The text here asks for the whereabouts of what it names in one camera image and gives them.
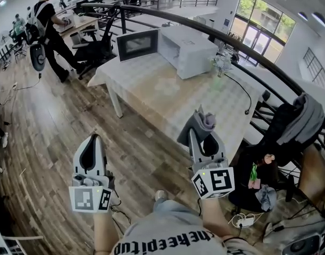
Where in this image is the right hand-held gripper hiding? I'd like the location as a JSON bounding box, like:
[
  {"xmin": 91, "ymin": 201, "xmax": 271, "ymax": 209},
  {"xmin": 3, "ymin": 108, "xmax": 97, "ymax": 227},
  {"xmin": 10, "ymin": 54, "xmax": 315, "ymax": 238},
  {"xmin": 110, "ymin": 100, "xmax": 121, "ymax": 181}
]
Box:
[{"xmin": 188, "ymin": 127, "xmax": 236, "ymax": 200}]

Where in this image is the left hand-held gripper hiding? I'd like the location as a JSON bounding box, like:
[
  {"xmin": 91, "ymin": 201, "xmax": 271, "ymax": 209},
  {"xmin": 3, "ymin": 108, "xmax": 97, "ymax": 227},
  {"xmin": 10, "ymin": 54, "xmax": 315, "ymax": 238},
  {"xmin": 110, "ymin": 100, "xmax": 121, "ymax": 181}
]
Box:
[{"xmin": 68, "ymin": 133, "xmax": 116, "ymax": 214}]

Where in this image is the grey cloth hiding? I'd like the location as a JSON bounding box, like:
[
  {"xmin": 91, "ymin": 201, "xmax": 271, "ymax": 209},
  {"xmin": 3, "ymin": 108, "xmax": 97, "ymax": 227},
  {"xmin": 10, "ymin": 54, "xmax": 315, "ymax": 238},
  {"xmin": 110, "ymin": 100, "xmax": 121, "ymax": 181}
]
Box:
[{"xmin": 176, "ymin": 104, "xmax": 218, "ymax": 146}]

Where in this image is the glass microwave turntable plate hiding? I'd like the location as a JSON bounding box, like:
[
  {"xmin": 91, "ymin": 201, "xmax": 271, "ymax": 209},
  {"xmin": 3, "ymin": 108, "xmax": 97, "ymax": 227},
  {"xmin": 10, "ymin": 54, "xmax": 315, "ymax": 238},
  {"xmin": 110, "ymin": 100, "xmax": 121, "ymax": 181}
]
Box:
[{"xmin": 148, "ymin": 74, "xmax": 186, "ymax": 98}]

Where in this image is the person's left forearm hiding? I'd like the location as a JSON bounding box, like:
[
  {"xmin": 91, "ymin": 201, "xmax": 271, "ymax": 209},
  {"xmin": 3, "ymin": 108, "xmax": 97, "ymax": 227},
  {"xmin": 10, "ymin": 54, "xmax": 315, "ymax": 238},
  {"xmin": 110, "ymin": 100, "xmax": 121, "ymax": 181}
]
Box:
[{"xmin": 92, "ymin": 210, "xmax": 121, "ymax": 254}]

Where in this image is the person's right forearm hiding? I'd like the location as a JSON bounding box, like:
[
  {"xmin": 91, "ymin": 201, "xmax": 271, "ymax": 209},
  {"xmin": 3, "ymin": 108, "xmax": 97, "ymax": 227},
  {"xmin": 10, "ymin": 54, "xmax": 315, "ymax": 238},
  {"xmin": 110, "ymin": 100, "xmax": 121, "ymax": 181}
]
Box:
[{"xmin": 200, "ymin": 197, "xmax": 239, "ymax": 241}]

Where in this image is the white microwave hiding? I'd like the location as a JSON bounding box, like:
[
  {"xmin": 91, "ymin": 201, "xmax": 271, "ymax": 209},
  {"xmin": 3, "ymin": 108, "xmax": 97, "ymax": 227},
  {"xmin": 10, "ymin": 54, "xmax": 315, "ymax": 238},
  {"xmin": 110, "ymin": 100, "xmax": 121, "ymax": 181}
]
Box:
[{"xmin": 115, "ymin": 25, "xmax": 219, "ymax": 80}]

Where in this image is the black bag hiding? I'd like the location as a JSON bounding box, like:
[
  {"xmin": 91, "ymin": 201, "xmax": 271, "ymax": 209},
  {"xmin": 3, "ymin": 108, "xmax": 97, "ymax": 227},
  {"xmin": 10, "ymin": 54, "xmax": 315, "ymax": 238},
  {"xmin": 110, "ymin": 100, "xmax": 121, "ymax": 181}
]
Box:
[{"xmin": 228, "ymin": 143, "xmax": 281, "ymax": 214}]

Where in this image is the green packet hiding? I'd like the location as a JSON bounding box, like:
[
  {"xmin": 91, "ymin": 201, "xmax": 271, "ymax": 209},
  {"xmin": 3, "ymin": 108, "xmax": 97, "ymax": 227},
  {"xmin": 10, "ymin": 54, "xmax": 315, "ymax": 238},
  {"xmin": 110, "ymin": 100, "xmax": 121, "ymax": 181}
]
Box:
[{"xmin": 250, "ymin": 163, "xmax": 259, "ymax": 182}]

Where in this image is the white table leg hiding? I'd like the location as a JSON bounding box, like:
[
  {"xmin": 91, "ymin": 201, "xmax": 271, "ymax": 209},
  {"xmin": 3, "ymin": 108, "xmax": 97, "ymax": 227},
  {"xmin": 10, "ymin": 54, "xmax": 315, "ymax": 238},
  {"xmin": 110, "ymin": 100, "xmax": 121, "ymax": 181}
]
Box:
[{"xmin": 106, "ymin": 83, "xmax": 124, "ymax": 119}]

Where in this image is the crumpled grey rag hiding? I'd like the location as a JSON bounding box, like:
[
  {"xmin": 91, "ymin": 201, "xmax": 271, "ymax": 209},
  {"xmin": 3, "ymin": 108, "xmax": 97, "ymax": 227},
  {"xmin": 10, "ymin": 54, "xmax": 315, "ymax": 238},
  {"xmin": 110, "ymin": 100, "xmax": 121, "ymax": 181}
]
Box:
[{"xmin": 254, "ymin": 184, "xmax": 278, "ymax": 213}]

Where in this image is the white checked tablecloth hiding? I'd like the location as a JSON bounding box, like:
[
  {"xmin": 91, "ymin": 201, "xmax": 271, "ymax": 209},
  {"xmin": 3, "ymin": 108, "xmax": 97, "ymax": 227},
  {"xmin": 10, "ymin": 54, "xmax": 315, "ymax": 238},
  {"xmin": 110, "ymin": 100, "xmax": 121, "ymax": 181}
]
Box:
[{"xmin": 87, "ymin": 52, "xmax": 260, "ymax": 167}]

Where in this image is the black garment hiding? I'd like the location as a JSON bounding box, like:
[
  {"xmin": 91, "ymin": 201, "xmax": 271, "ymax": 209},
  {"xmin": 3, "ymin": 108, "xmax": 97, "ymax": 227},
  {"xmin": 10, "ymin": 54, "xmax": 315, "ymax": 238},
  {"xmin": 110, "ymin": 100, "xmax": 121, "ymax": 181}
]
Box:
[{"xmin": 267, "ymin": 103, "xmax": 301, "ymax": 167}]

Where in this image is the white power strip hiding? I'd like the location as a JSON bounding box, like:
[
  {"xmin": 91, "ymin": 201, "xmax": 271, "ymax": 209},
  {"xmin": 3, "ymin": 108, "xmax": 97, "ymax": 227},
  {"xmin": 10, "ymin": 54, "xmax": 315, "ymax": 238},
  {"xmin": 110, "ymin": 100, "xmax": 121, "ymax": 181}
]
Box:
[{"xmin": 230, "ymin": 211, "xmax": 260, "ymax": 228}]

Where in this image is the person's grey printed shirt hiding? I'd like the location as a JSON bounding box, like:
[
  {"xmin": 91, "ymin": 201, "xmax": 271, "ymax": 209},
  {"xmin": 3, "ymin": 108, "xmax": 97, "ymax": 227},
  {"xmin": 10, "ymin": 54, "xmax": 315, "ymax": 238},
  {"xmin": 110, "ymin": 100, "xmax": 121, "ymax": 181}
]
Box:
[{"xmin": 110, "ymin": 198, "xmax": 260, "ymax": 255}]

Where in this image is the vase with pale flowers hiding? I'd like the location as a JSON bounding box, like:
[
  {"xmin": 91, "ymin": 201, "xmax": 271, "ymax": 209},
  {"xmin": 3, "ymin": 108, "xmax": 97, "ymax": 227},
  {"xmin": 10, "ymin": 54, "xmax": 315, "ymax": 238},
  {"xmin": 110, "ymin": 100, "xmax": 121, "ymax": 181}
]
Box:
[{"xmin": 208, "ymin": 49, "xmax": 234, "ymax": 78}]

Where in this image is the black wristband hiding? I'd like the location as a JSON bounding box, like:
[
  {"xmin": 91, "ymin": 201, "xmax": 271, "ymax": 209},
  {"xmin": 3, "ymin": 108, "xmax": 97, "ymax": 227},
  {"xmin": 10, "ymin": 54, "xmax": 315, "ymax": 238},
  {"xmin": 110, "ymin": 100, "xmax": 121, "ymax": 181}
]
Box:
[{"xmin": 221, "ymin": 236, "xmax": 248, "ymax": 243}]

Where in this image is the grey jacket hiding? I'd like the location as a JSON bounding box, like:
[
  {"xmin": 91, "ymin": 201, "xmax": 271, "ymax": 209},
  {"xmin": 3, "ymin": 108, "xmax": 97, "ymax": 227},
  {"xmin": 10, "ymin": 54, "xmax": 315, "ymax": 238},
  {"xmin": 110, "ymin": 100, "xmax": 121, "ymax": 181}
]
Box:
[{"xmin": 277, "ymin": 92, "xmax": 325, "ymax": 146}]

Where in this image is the brown wooden board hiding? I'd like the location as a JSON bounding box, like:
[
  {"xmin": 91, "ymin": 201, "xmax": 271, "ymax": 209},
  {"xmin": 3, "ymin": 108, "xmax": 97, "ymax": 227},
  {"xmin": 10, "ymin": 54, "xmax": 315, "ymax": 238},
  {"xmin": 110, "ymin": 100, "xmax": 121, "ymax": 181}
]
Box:
[{"xmin": 297, "ymin": 141, "xmax": 325, "ymax": 211}]

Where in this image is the black office chair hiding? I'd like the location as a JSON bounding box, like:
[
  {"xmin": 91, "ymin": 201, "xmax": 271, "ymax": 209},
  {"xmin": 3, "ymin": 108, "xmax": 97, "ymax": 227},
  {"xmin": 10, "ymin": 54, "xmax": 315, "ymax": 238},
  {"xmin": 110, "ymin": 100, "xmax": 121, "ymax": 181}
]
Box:
[{"xmin": 71, "ymin": 6, "xmax": 118, "ymax": 81}]

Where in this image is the grey oval fan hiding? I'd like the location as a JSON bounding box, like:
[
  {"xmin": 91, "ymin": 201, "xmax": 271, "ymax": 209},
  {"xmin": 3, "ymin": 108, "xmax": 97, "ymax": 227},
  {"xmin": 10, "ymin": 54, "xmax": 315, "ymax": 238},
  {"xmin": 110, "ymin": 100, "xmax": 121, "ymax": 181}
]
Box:
[{"xmin": 29, "ymin": 42, "xmax": 48, "ymax": 72}]

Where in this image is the black curved railing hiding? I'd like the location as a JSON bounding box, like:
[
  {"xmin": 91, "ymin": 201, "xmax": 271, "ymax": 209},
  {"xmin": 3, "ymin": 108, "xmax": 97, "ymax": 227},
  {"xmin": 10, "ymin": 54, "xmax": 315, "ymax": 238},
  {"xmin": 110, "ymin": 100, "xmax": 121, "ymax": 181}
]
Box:
[{"xmin": 81, "ymin": 3, "xmax": 325, "ymax": 223}]

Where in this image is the white waste bin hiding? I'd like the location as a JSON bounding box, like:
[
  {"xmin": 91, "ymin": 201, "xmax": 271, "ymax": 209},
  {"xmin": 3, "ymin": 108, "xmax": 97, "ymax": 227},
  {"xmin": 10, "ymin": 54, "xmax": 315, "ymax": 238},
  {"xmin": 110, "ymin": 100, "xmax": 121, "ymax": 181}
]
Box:
[{"xmin": 70, "ymin": 32, "xmax": 82, "ymax": 47}]

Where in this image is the grey appliance with dial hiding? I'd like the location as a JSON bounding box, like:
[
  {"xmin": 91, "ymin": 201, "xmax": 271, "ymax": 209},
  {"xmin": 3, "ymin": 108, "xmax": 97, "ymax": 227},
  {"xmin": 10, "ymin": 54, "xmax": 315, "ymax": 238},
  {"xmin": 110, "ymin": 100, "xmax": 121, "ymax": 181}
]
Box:
[{"xmin": 280, "ymin": 218, "xmax": 325, "ymax": 255}]

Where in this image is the wooden desk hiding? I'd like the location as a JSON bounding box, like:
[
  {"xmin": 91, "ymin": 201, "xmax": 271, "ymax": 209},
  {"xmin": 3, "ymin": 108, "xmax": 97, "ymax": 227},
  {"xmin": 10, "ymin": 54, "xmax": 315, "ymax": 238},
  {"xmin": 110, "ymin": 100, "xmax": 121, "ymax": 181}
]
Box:
[{"xmin": 53, "ymin": 14, "xmax": 99, "ymax": 47}]

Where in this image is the large glass entrance window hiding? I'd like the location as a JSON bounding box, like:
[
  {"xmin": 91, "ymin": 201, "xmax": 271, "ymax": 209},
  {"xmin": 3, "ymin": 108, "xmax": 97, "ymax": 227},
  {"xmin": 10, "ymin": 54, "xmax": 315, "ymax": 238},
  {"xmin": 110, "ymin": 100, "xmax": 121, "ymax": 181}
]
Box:
[{"xmin": 228, "ymin": 0, "xmax": 297, "ymax": 66}]

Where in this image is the white box on desk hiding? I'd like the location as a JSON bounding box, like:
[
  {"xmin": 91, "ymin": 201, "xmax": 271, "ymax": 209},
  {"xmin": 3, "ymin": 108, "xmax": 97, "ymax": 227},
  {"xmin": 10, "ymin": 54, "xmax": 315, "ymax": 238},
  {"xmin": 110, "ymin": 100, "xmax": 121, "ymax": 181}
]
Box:
[{"xmin": 56, "ymin": 14, "xmax": 76, "ymax": 33}]

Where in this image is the white standing fan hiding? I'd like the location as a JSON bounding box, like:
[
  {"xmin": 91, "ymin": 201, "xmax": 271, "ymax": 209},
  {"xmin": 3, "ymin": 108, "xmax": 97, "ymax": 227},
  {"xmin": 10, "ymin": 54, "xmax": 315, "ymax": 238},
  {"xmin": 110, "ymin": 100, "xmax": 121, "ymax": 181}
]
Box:
[{"xmin": 0, "ymin": 30, "xmax": 11, "ymax": 47}]

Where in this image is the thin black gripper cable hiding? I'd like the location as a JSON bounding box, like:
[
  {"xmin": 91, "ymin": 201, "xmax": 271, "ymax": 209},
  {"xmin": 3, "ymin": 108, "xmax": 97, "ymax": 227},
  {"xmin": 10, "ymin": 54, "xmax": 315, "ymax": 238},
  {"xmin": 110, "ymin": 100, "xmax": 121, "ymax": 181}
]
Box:
[{"xmin": 109, "ymin": 194, "xmax": 132, "ymax": 226}]

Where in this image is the black power cable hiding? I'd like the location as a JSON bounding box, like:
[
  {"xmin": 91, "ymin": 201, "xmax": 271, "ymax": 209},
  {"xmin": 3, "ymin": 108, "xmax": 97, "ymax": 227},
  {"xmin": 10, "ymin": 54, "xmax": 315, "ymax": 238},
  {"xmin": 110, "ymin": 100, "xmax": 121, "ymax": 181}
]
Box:
[{"xmin": 223, "ymin": 72, "xmax": 253, "ymax": 115}]

